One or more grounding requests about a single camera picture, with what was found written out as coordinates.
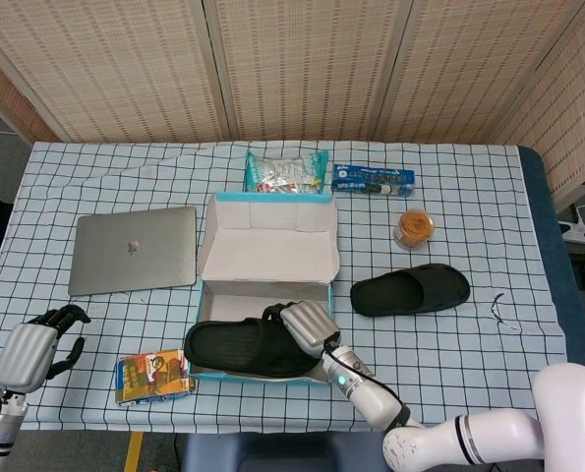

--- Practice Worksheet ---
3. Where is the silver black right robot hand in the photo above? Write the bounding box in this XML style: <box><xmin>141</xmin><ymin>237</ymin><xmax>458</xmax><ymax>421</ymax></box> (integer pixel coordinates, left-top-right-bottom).
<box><xmin>263</xmin><ymin>299</ymin><xmax>342</xmax><ymax>363</ymax></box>

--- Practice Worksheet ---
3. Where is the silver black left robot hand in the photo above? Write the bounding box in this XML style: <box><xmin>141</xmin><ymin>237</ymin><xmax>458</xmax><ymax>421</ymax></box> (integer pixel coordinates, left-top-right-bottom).
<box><xmin>0</xmin><ymin>304</ymin><xmax>92</xmax><ymax>394</ymax></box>

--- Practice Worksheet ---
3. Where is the black rubber slipper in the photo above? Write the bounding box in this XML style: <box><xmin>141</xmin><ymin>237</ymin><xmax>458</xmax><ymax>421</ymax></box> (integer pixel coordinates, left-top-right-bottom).
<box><xmin>349</xmin><ymin>264</ymin><xmax>472</xmax><ymax>319</ymax></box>
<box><xmin>183</xmin><ymin>317</ymin><xmax>322</xmax><ymax>380</ymax></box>

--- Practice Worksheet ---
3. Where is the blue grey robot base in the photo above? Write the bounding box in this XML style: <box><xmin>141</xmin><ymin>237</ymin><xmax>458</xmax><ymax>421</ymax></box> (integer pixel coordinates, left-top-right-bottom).
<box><xmin>181</xmin><ymin>421</ymin><xmax>389</xmax><ymax>472</ymax></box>

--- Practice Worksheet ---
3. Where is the teal cardboard shoe box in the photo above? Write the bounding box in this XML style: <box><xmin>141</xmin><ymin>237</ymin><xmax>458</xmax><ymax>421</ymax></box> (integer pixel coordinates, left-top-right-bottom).
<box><xmin>195</xmin><ymin>191</ymin><xmax>341</xmax><ymax>389</ymax></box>

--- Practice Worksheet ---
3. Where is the white black checked tablecloth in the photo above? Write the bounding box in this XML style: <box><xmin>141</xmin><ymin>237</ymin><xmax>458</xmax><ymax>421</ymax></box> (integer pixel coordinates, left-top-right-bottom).
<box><xmin>0</xmin><ymin>141</ymin><xmax>571</xmax><ymax>434</ymax></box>

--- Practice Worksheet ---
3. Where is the yellow orange snack pack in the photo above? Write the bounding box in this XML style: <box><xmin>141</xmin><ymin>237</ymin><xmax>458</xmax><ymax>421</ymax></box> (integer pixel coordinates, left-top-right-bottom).
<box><xmin>114</xmin><ymin>347</ymin><xmax>198</xmax><ymax>407</ymax></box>

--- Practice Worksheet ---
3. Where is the clear tub of rubber bands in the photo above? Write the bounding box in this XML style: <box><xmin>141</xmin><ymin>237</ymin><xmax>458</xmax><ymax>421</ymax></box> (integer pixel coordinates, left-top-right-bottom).
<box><xmin>392</xmin><ymin>207</ymin><xmax>437</xmax><ymax>251</ymax></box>

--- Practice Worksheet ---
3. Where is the yellow floor tape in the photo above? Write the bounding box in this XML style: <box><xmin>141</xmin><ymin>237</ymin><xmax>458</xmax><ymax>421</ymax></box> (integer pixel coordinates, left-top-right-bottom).
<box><xmin>123</xmin><ymin>432</ymin><xmax>146</xmax><ymax>472</ymax></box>

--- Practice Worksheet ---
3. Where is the grey closed laptop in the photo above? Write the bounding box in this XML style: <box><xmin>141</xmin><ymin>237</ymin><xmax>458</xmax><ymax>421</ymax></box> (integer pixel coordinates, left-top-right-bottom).
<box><xmin>68</xmin><ymin>206</ymin><xmax>199</xmax><ymax>297</ymax></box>

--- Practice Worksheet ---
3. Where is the clear candy bag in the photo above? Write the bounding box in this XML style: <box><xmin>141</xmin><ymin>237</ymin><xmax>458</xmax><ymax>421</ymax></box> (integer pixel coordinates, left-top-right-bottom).
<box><xmin>245</xmin><ymin>149</ymin><xmax>330</xmax><ymax>194</ymax></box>

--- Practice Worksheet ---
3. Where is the blue cookie package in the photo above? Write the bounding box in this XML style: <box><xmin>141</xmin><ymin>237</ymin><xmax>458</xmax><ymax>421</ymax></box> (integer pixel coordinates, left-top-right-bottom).
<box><xmin>330</xmin><ymin>163</ymin><xmax>416</xmax><ymax>198</ymax></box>

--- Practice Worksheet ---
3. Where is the bamboo folding screen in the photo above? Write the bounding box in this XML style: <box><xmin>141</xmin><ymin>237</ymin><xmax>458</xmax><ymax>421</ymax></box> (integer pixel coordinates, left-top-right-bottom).
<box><xmin>0</xmin><ymin>0</ymin><xmax>585</xmax><ymax>207</ymax></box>

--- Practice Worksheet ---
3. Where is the blue padded table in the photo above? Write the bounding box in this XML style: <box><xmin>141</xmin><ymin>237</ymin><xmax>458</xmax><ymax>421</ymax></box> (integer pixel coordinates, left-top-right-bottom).
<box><xmin>517</xmin><ymin>146</ymin><xmax>585</xmax><ymax>368</ymax></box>

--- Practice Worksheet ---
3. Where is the white stand base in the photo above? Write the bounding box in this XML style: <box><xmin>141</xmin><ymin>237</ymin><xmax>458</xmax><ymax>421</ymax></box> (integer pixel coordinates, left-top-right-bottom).
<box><xmin>556</xmin><ymin>204</ymin><xmax>585</xmax><ymax>245</ymax></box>

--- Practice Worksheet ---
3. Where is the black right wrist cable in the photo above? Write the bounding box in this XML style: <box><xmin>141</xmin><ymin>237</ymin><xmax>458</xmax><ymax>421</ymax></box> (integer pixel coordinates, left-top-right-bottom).
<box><xmin>322</xmin><ymin>336</ymin><xmax>414</xmax><ymax>427</ymax></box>

